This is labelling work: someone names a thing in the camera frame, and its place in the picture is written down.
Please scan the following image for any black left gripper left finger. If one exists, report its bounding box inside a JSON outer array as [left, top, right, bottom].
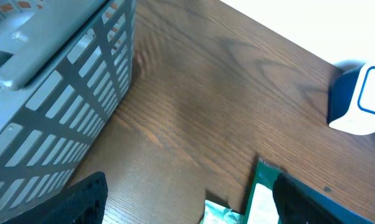
[[5, 171, 108, 224]]

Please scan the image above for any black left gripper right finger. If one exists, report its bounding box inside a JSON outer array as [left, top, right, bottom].
[[272, 172, 370, 224]]

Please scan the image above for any white green packet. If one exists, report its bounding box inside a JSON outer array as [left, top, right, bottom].
[[243, 158, 281, 224]]

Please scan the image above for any teal packet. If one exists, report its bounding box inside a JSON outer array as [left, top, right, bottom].
[[199, 200, 244, 224]]

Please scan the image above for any white barcode scanner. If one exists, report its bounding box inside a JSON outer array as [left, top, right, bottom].
[[328, 62, 375, 136]]

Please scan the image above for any grey plastic mesh basket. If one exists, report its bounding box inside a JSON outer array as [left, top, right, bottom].
[[0, 0, 136, 223]]

